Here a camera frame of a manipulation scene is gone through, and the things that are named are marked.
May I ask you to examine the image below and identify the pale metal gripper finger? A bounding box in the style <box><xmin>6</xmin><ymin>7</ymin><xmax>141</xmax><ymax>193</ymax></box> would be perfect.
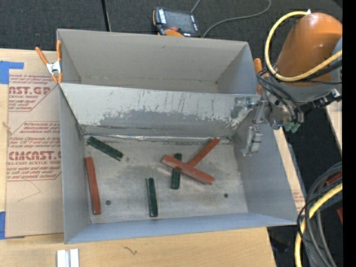
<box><xmin>230</xmin><ymin>96</ymin><xmax>261</xmax><ymax>120</ymax></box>
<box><xmin>240</xmin><ymin>126</ymin><xmax>264</xmax><ymax>157</ymax></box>

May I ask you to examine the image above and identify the red-brown flat block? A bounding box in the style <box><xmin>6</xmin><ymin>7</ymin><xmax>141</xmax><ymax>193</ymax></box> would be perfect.
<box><xmin>187</xmin><ymin>137</ymin><xmax>221</xmax><ymax>168</ymax></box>
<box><xmin>161</xmin><ymin>154</ymin><xmax>216</xmax><ymax>186</ymax></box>
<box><xmin>84</xmin><ymin>156</ymin><xmax>102</xmax><ymax>215</ymax></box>

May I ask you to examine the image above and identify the dark green flat block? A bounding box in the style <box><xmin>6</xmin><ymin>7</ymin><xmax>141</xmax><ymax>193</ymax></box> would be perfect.
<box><xmin>170</xmin><ymin>152</ymin><xmax>183</xmax><ymax>190</ymax></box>
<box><xmin>145</xmin><ymin>177</ymin><xmax>159</xmax><ymax>218</ymax></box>
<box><xmin>86</xmin><ymin>136</ymin><xmax>125</xmax><ymax>162</ymax></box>

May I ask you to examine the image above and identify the grey metal bin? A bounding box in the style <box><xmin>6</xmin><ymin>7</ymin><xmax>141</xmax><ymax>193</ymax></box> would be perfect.
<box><xmin>56</xmin><ymin>28</ymin><xmax>300</xmax><ymax>245</ymax></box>

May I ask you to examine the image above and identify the brown cardboard board, red print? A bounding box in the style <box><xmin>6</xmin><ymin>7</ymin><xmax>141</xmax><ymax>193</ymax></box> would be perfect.
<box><xmin>0</xmin><ymin>48</ymin><xmax>307</xmax><ymax>240</ymax></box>

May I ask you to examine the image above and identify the black cylinder on white bracket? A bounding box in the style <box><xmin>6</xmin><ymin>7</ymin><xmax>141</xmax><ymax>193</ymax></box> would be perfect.
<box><xmin>311</xmin><ymin>88</ymin><xmax>342</xmax><ymax>107</ymax></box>

